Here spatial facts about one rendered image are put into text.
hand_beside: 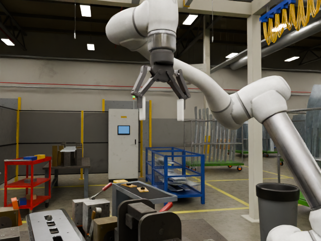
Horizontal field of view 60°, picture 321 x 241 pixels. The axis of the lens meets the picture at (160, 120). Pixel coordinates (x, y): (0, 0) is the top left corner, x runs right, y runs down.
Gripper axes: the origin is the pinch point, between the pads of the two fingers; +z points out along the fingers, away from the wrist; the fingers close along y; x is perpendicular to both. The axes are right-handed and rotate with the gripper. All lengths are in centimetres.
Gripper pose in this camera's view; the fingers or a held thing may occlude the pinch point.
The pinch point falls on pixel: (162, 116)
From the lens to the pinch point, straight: 87.1
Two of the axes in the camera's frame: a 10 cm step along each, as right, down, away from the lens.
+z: 0.0, 10.0, -0.4
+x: 4.7, -0.3, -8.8
